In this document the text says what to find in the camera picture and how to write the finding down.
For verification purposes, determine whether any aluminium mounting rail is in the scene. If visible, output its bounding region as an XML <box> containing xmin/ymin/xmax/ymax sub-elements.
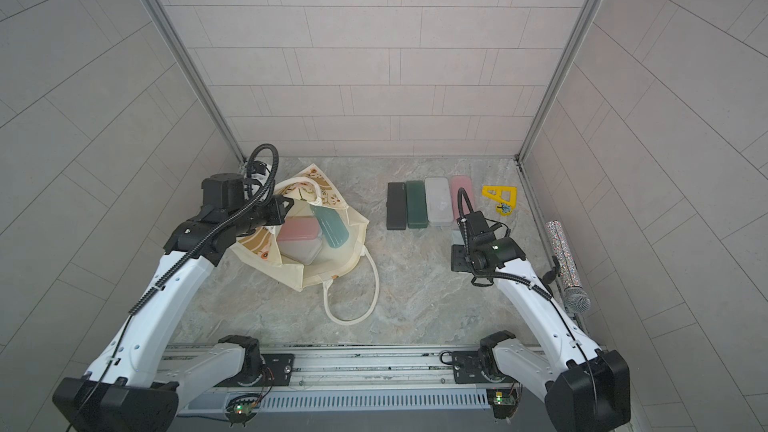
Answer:
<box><xmin>155</xmin><ymin>339</ymin><xmax>517</xmax><ymax>391</ymax></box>

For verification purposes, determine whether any right circuit board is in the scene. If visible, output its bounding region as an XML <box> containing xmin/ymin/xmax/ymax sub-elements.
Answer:
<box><xmin>486</xmin><ymin>387</ymin><xmax>522</xmax><ymax>420</ymax></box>

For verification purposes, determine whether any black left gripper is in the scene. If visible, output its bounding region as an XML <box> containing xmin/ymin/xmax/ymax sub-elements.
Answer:
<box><xmin>228</xmin><ymin>193</ymin><xmax>298</xmax><ymax>237</ymax></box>

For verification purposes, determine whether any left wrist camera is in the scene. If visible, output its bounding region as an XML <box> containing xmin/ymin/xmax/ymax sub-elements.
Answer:
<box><xmin>244</xmin><ymin>160</ymin><xmax>271</xmax><ymax>185</ymax></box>

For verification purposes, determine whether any black pencil case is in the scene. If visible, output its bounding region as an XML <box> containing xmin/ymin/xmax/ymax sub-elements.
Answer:
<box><xmin>386</xmin><ymin>182</ymin><xmax>407</xmax><ymax>231</ymax></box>

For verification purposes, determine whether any white grey pencil case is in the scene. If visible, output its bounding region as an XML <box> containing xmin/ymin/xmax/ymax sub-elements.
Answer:
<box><xmin>424</xmin><ymin>177</ymin><xmax>454</xmax><ymax>227</ymax></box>

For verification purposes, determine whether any dark green pencil case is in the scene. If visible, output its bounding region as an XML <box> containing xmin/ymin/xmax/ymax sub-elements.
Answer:
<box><xmin>405</xmin><ymin>180</ymin><xmax>429</xmax><ymax>229</ymax></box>

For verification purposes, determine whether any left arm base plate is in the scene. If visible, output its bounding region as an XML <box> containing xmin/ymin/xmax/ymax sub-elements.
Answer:
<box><xmin>220</xmin><ymin>354</ymin><xmax>295</xmax><ymax>388</ymax></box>

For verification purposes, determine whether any floral canvas tote bag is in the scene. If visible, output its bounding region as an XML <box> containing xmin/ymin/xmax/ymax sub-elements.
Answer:
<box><xmin>230</xmin><ymin>164</ymin><xmax>380</xmax><ymax>326</ymax></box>

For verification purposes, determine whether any circuit board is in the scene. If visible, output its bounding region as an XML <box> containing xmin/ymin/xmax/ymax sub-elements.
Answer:
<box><xmin>486</xmin><ymin>387</ymin><xmax>522</xmax><ymax>420</ymax></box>
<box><xmin>224</xmin><ymin>393</ymin><xmax>264</xmax><ymax>427</ymax></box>

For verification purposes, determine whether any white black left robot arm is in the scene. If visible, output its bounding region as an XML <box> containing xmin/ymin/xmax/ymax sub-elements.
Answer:
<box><xmin>52</xmin><ymin>165</ymin><xmax>293</xmax><ymax>431</ymax></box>

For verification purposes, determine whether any yellow triangular wooden toy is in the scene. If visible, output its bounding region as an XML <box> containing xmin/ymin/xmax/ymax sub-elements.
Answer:
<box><xmin>481</xmin><ymin>185</ymin><xmax>517</xmax><ymax>217</ymax></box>

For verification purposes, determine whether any salmon red pencil case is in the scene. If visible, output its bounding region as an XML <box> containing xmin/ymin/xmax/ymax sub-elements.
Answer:
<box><xmin>277</xmin><ymin>216</ymin><xmax>322</xmax><ymax>242</ymax></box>

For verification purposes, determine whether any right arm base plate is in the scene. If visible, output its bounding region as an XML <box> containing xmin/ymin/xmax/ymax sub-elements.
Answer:
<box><xmin>440</xmin><ymin>351</ymin><xmax>499</xmax><ymax>384</ymax></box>

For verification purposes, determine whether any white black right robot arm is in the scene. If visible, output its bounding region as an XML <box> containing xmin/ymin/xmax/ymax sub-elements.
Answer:
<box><xmin>452</xmin><ymin>211</ymin><xmax>631</xmax><ymax>431</ymax></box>

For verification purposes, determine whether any left circuit board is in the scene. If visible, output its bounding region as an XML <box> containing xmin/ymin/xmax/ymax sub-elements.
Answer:
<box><xmin>224</xmin><ymin>393</ymin><xmax>264</xmax><ymax>427</ymax></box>

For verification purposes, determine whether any black microphone stand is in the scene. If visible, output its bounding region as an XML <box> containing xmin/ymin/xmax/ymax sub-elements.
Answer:
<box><xmin>541</xmin><ymin>255</ymin><xmax>561</xmax><ymax>289</ymax></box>

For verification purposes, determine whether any glittery silver microphone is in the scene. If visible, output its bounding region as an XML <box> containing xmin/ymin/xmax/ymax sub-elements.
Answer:
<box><xmin>546</xmin><ymin>221</ymin><xmax>592</xmax><ymax>314</ymax></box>

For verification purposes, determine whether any pink pencil case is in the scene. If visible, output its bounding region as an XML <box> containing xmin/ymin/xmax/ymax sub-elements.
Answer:
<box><xmin>449</xmin><ymin>175</ymin><xmax>475</xmax><ymax>219</ymax></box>

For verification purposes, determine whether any light teal pencil case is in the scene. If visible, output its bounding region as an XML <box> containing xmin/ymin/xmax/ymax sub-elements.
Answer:
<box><xmin>310</xmin><ymin>205</ymin><xmax>349</xmax><ymax>249</ymax></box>

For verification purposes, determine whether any translucent white pencil case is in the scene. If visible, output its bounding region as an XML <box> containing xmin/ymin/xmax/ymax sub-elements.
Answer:
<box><xmin>277</xmin><ymin>238</ymin><xmax>323</xmax><ymax>265</ymax></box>

